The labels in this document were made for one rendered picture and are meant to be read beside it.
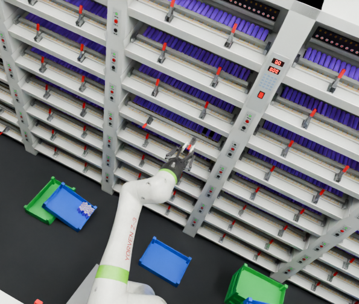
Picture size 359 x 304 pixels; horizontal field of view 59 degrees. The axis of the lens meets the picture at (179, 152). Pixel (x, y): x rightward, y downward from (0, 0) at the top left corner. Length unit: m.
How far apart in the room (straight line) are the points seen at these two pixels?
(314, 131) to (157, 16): 0.82
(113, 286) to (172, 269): 1.16
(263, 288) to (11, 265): 1.60
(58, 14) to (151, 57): 0.51
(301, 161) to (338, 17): 0.68
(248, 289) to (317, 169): 0.98
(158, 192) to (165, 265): 1.15
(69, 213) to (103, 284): 1.26
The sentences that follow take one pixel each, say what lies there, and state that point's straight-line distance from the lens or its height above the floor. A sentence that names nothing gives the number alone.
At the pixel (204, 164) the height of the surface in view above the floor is 0.73.
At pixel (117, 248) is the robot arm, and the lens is 1.22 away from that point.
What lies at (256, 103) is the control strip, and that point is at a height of 1.32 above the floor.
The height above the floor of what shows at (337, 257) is 0.51.
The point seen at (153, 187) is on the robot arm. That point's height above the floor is 1.13.
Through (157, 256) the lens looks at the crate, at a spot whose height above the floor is 0.00.
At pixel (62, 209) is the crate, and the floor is 0.07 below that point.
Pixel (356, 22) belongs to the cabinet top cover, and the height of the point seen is 1.75.
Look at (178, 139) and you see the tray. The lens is 1.72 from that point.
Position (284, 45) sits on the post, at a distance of 1.28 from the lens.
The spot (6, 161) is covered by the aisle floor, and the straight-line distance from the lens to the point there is 2.77.
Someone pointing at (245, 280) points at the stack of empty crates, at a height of 0.16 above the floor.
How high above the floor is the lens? 2.15
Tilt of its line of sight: 49 degrees down
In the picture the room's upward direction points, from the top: 18 degrees clockwise
